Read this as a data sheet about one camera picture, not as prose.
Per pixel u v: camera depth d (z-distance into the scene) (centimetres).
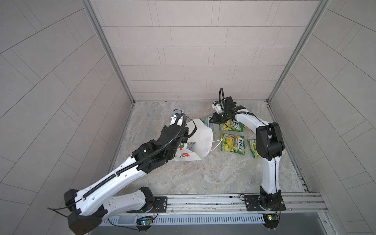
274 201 65
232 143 91
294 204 72
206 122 94
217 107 89
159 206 71
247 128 64
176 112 52
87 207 36
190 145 83
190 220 105
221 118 85
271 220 68
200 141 82
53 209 40
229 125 99
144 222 64
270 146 54
